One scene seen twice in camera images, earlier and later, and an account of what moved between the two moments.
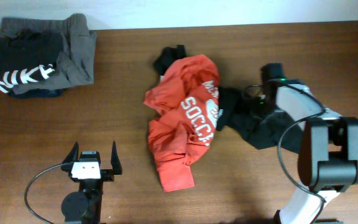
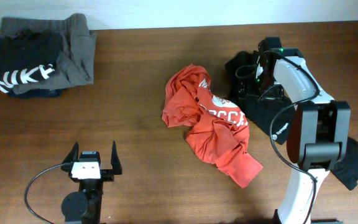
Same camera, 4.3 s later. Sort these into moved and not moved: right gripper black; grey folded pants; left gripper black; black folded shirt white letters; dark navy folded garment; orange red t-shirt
Moved: orange red t-shirt; right gripper black
Not moved: left gripper black; black folded shirt white letters; grey folded pants; dark navy folded garment
